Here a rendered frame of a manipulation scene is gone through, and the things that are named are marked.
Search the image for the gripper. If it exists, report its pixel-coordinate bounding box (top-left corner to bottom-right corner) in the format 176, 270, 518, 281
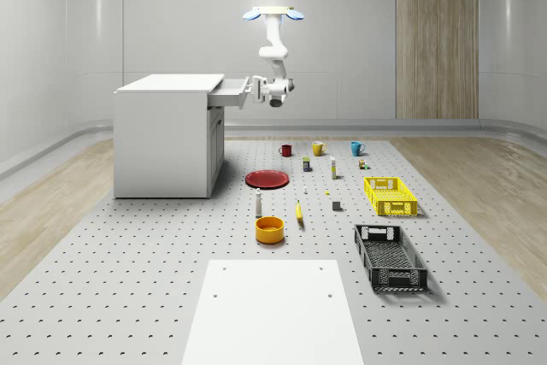
247, 75, 270, 105

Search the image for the white drawer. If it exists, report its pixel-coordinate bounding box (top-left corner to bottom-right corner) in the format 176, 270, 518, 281
207, 76, 252, 111

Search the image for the red plate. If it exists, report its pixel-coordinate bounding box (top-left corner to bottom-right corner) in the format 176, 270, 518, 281
244, 168, 291, 191

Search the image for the white cabinet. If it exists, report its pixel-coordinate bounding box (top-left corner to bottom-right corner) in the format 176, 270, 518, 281
113, 73, 226, 200

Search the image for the yellow bowl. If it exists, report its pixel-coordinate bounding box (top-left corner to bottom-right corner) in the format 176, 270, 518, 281
254, 215, 286, 247

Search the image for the yellow basket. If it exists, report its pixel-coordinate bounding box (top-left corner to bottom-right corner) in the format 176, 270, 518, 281
362, 175, 420, 217

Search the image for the white board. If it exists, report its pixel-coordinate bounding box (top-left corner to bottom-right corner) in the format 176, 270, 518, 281
180, 258, 366, 365

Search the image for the dark grey basket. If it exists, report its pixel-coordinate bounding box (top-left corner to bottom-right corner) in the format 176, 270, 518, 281
353, 223, 430, 294

